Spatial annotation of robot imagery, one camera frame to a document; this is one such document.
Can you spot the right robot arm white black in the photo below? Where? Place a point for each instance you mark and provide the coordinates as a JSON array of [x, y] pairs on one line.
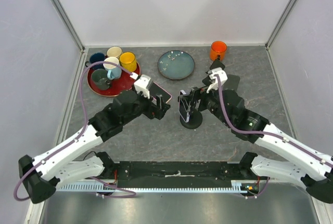
[[303, 166]]

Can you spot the black tripod phone stand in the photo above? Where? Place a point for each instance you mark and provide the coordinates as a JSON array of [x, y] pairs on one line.
[[195, 120]]

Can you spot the cream mug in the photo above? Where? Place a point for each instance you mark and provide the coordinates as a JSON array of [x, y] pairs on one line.
[[114, 51]]

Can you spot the pink case phone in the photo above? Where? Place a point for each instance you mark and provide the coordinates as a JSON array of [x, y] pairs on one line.
[[156, 90]]

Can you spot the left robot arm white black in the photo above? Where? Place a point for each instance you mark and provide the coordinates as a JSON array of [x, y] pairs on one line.
[[42, 175]]

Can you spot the light blue white mug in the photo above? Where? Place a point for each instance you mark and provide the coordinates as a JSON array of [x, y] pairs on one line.
[[112, 66]]

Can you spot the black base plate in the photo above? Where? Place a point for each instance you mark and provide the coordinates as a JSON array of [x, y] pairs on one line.
[[158, 175]]

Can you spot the dark blue mug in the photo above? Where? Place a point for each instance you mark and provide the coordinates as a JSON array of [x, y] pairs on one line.
[[96, 57]]

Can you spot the aluminium frame post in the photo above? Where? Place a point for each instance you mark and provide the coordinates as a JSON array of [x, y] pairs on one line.
[[280, 23], [68, 24]]

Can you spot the yellow cup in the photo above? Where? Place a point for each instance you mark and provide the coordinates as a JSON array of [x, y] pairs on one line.
[[128, 61]]

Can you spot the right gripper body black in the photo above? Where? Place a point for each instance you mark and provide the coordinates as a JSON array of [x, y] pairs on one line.
[[208, 100]]

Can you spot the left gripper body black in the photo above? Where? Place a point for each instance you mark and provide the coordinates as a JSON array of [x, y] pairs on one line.
[[144, 106]]

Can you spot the wooden base phone stand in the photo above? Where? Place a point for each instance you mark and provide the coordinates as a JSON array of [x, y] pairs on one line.
[[232, 82]]

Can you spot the right aluminium frame post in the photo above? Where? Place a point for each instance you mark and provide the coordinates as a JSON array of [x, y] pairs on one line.
[[280, 23]]

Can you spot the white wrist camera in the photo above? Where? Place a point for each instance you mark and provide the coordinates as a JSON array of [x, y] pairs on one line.
[[142, 84], [217, 77]]

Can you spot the left aluminium frame post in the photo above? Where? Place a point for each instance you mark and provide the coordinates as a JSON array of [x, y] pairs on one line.
[[68, 24]]

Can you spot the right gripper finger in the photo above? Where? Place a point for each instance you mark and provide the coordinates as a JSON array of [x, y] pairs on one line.
[[185, 97], [186, 109]]

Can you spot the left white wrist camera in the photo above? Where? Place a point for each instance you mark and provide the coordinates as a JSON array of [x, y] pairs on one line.
[[142, 84]]

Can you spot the teal ceramic plate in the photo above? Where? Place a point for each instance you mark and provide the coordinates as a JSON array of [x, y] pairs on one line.
[[176, 65]]

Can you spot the orange mug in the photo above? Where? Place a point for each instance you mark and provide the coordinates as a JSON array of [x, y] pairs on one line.
[[218, 50]]

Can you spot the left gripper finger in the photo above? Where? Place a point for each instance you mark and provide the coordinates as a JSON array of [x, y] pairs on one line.
[[164, 108], [159, 100]]

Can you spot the black folding phone stand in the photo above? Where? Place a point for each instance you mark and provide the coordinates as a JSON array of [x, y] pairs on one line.
[[216, 64]]

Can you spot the grey mug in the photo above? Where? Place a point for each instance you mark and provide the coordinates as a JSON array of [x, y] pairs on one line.
[[102, 78]]

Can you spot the red round tray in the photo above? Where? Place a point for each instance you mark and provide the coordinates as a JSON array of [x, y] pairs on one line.
[[125, 82]]

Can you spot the purple case phone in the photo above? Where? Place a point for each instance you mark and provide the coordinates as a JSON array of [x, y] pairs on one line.
[[186, 118]]

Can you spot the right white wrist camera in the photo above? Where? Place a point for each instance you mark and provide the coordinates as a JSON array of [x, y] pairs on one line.
[[217, 77]]

